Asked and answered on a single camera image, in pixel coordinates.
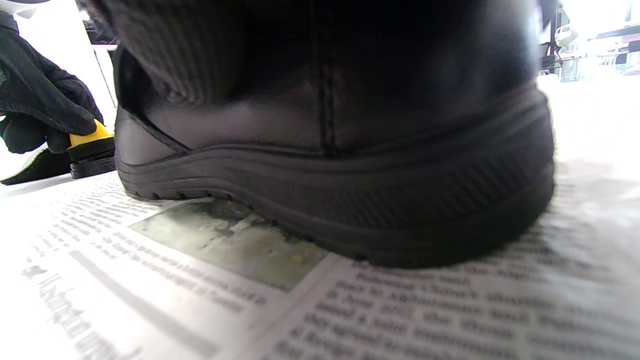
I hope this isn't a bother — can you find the white polishing cloth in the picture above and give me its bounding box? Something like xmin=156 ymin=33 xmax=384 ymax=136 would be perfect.
xmin=0 ymin=146 xmax=73 ymax=187

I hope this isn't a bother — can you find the black round plastic lid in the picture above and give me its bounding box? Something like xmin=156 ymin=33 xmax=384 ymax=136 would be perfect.
xmin=70 ymin=156 xmax=117 ymax=180

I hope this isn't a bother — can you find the person's left hand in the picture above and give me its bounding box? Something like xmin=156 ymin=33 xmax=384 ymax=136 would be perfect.
xmin=0 ymin=10 xmax=104 ymax=155

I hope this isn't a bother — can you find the person's right hand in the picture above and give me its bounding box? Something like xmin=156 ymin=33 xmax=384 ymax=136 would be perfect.
xmin=75 ymin=0 xmax=311 ymax=106

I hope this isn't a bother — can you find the printed newspaper sheet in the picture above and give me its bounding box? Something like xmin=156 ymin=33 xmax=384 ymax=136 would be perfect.
xmin=0 ymin=160 xmax=640 ymax=360

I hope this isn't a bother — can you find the black leather shoe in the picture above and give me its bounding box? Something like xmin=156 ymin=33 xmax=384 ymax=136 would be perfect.
xmin=114 ymin=0 xmax=556 ymax=269

